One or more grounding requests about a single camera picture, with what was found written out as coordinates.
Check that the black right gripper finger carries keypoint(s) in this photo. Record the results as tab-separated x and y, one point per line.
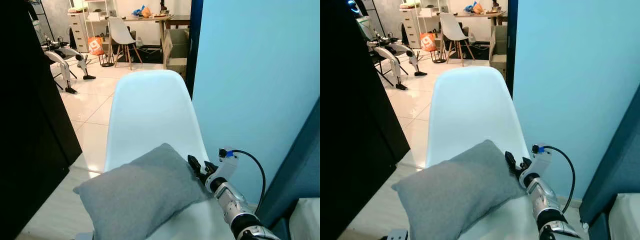
510	161
194	163

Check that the grey fabric pillow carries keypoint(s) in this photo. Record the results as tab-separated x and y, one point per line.
135	195
450	195

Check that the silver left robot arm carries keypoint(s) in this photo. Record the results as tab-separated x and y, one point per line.
396	235

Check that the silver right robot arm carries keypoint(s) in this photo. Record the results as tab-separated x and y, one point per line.
234	206
546	202

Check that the large white plastic chair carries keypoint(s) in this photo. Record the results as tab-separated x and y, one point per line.
150	110
470	107

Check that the small white wooden-legged chair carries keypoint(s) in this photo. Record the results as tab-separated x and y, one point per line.
120	32
451	29

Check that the dark teal furniture panel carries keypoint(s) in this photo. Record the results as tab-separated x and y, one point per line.
295	165
617	155

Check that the white mattress corner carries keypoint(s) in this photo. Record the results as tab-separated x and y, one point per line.
307	220
625	217

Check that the cardboard box stack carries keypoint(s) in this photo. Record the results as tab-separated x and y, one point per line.
176	50
499	47

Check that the dark brown table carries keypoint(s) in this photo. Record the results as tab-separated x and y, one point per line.
179	21

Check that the orange shopping bag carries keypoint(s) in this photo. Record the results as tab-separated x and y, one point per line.
96	46
427	42

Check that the light wooden desk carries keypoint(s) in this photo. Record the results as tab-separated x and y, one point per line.
150	20
482	16

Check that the orange packet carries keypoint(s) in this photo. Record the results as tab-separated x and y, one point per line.
478	8
146	12

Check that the black cabinet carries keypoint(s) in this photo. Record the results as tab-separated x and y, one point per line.
355	125
30	125

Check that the blue plastic bag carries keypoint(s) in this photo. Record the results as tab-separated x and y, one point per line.
137	11
469	7

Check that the white quadruped robot dog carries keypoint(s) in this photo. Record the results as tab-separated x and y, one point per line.
392	52
62	57

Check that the white drawer unit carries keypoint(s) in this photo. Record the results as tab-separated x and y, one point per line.
411	27
78	30

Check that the white shelf rack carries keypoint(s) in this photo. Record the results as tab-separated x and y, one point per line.
431	9
100	12

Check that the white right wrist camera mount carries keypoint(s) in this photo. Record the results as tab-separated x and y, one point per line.
540	161
225	167

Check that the dark blue door frame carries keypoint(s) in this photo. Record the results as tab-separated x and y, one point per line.
194	45
512	45

